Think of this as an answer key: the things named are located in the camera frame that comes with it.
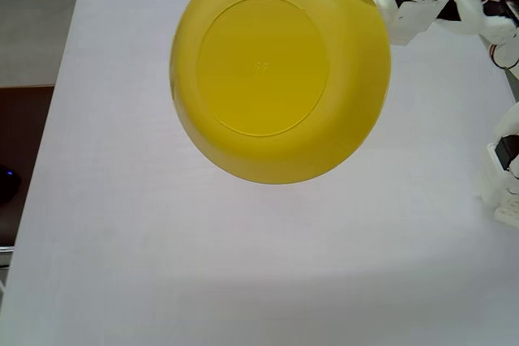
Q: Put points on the yellow plastic plate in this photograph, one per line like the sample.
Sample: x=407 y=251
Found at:
x=263 y=70

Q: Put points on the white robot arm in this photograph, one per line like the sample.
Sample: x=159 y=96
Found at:
x=470 y=5

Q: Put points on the black computer mouse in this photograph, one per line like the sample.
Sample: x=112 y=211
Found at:
x=8 y=184

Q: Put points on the white plastic object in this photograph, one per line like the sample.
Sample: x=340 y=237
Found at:
x=5 y=256

